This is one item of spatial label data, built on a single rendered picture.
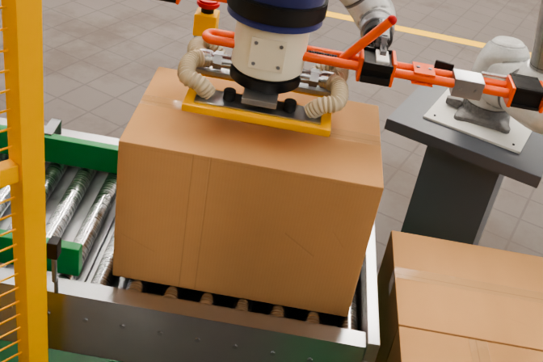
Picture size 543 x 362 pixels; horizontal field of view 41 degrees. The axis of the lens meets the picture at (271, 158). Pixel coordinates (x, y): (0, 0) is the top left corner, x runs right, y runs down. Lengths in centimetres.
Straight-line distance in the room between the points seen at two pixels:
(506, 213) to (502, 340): 159
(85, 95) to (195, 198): 217
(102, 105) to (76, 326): 203
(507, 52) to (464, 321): 85
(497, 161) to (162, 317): 113
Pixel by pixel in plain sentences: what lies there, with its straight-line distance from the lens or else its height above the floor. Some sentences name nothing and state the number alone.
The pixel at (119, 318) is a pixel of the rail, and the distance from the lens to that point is 180.
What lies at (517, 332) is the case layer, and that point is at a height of 54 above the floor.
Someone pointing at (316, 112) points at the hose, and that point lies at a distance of 166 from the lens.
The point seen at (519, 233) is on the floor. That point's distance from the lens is 344.
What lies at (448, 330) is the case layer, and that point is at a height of 54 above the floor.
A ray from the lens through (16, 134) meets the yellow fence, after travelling 144.
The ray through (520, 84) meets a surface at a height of 117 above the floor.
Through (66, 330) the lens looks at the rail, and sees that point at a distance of 188.
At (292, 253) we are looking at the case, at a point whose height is 72.
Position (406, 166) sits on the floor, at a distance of 364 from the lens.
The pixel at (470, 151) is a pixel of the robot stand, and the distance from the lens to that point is 233.
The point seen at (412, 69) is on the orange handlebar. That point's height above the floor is 115.
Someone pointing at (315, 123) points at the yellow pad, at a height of 104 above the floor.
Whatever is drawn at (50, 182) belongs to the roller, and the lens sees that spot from 223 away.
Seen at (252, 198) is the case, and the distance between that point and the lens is 168.
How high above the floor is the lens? 183
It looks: 32 degrees down
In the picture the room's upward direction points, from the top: 10 degrees clockwise
